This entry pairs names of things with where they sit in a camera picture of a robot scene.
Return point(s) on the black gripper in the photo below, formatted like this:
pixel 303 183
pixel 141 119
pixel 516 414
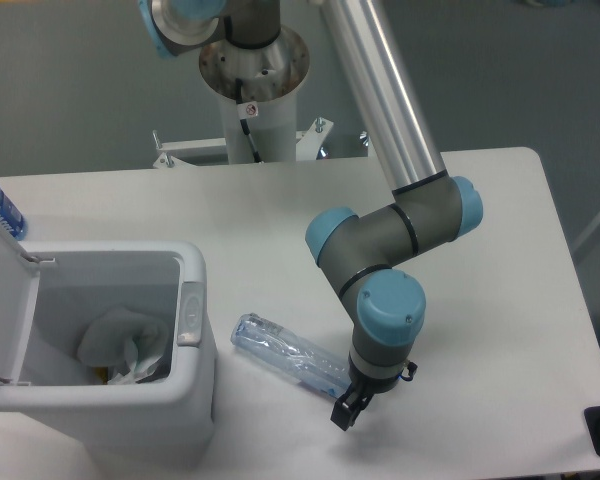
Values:
pixel 360 392

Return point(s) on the crushed clear plastic bottle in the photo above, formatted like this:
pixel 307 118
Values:
pixel 291 354

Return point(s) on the white wrapper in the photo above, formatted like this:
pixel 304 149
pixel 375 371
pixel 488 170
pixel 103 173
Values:
pixel 130 344

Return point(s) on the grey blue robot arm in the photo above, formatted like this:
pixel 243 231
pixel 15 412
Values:
pixel 359 255

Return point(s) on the yellow white trash in bin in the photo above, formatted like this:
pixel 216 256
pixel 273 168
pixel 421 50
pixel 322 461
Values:
pixel 102 375

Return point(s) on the white plastic trash can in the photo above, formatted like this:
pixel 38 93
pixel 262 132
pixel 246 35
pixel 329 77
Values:
pixel 49 294

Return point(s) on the blue labelled bottle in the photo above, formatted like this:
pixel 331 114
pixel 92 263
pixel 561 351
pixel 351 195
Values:
pixel 11 219

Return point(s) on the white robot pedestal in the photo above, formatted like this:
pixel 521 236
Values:
pixel 257 92

